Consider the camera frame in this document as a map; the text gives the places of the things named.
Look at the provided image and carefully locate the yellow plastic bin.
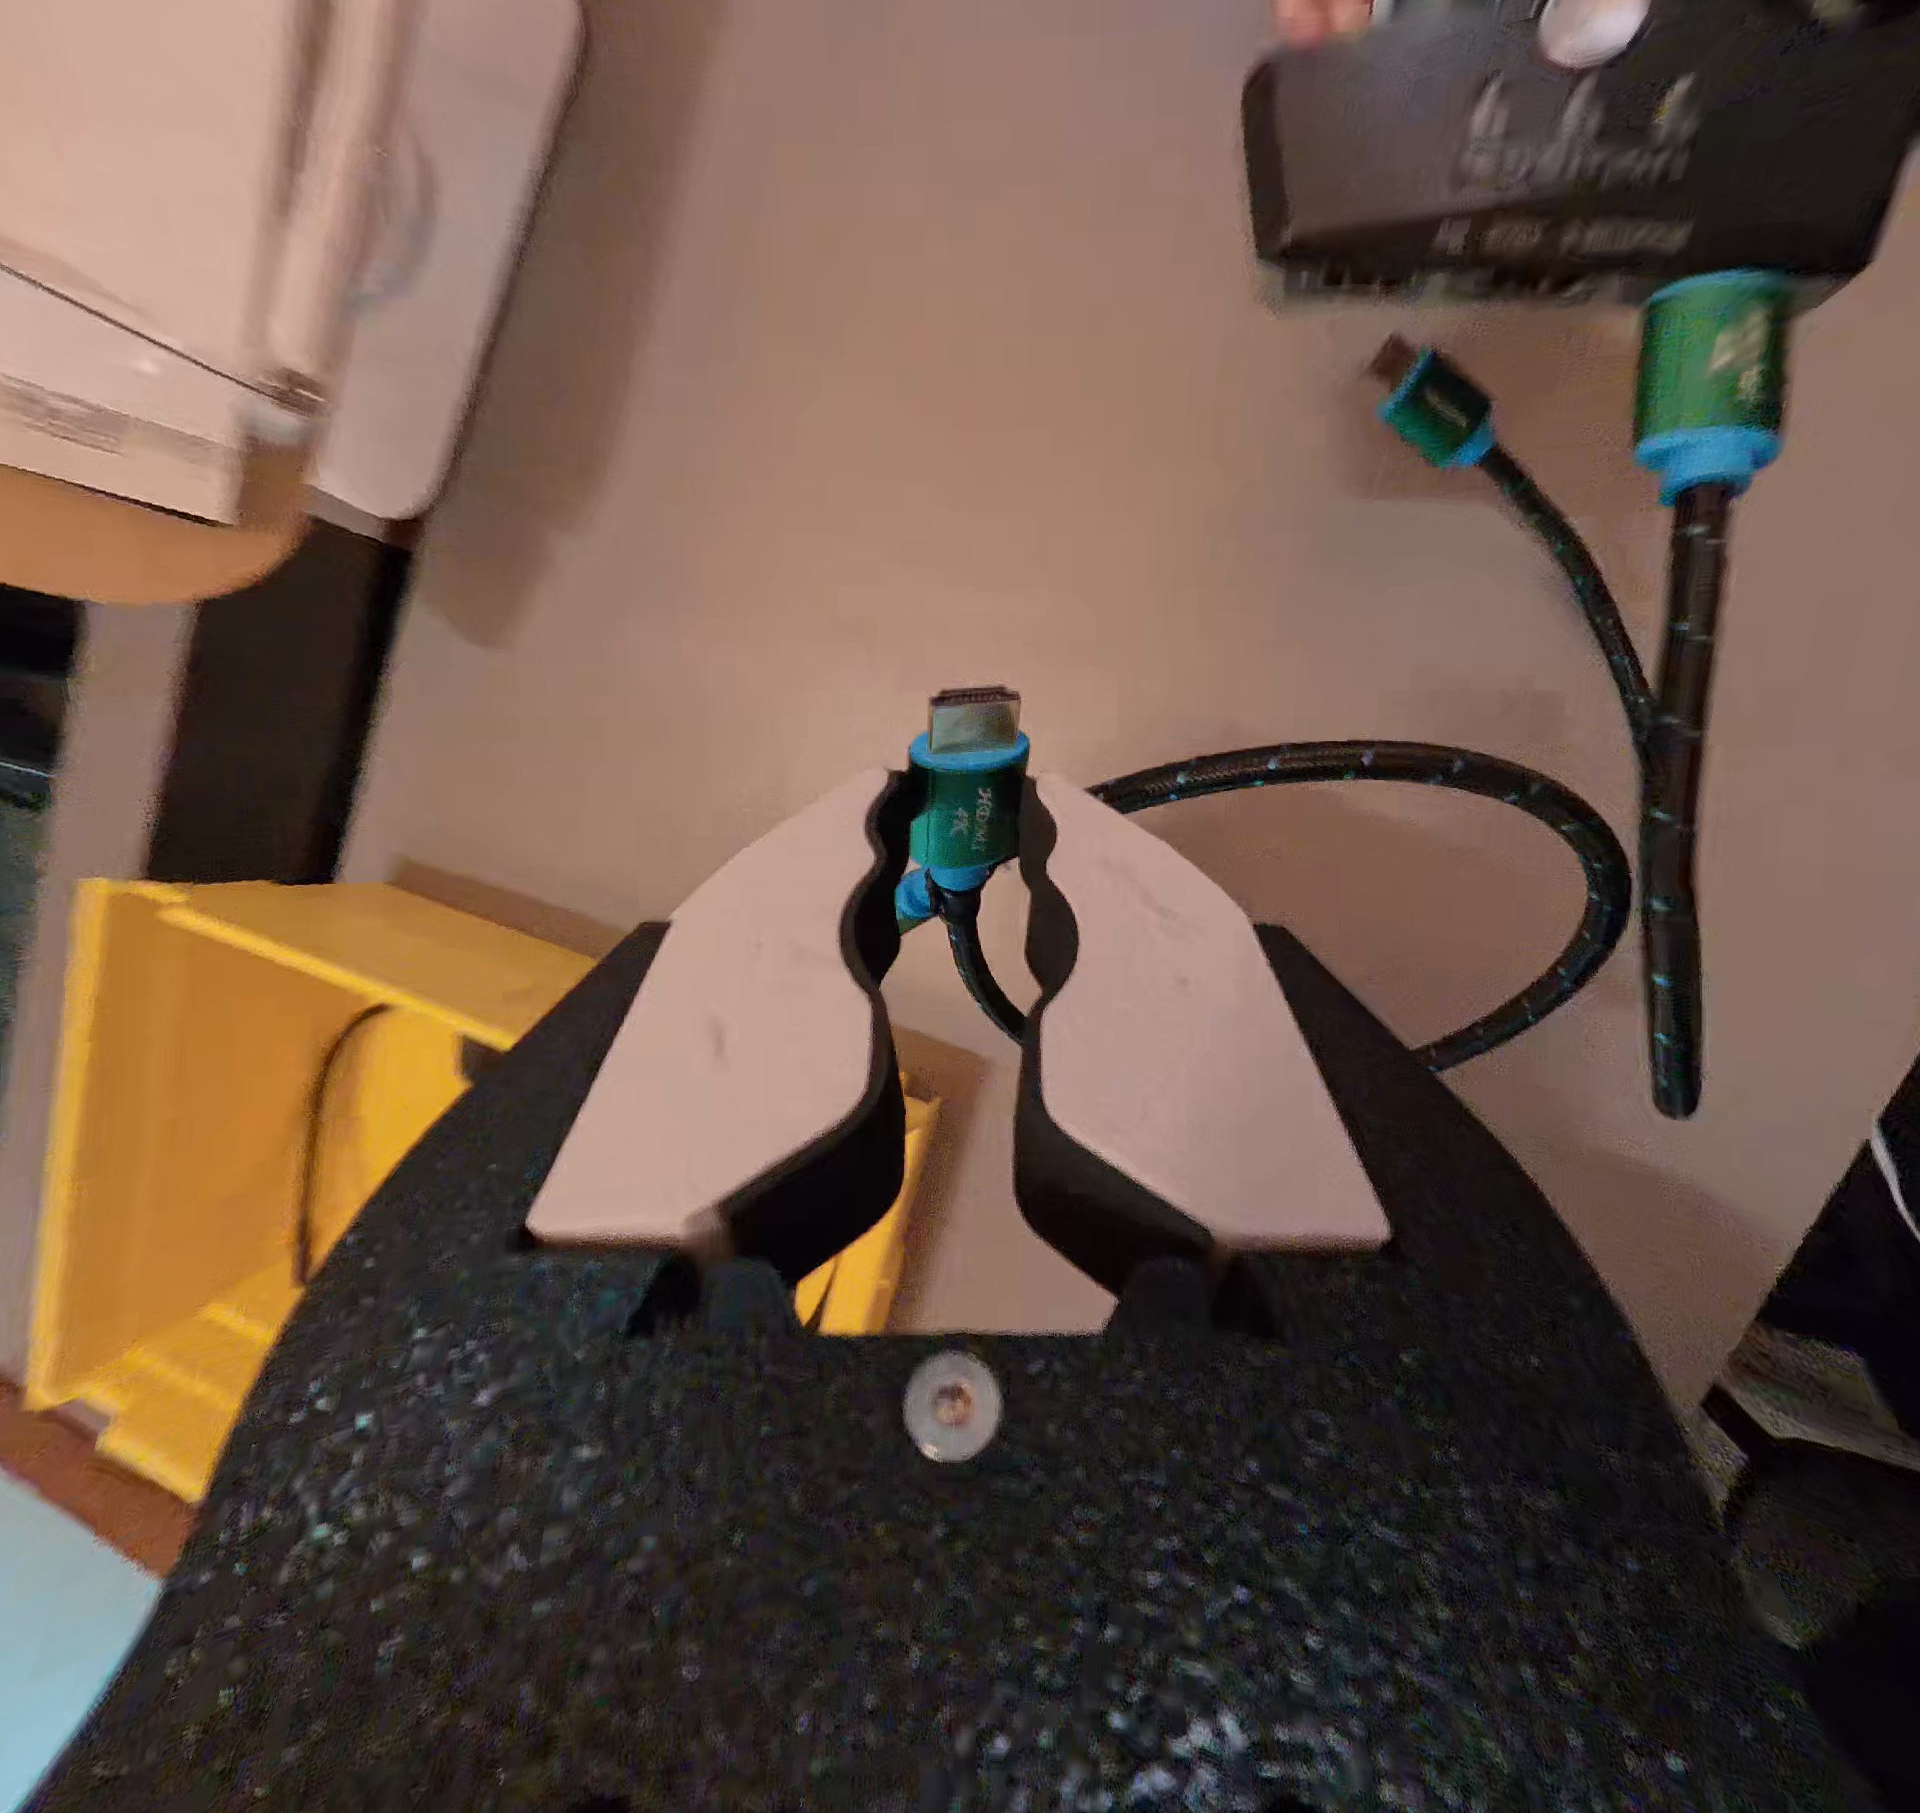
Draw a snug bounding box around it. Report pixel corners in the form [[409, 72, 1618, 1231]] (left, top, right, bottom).
[[25, 875, 943, 1503]]

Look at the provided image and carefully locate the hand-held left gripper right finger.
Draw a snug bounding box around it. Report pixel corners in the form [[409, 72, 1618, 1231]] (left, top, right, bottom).
[[1015, 772, 1397, 1299]]

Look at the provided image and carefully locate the grey desk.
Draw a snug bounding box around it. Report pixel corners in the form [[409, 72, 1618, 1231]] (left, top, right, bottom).
[[59, 0, 1920, 1408]]

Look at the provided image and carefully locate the braided cable with green plugs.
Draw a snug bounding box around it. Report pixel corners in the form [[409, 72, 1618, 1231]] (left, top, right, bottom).
[[896, 684, 1636, 1077], [1368, 272, 1798, 1122]]

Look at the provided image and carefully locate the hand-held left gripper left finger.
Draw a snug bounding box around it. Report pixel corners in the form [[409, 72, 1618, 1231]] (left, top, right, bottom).
[[525, 767, 911, 1284]]

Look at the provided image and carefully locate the thin black cable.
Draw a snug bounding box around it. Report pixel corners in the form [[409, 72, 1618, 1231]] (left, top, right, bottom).
[[294, 1000, 393, 1281]]

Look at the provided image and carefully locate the black silver switch box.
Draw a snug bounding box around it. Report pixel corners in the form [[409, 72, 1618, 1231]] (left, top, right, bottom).
[[1242, 0, 1920, 316]]

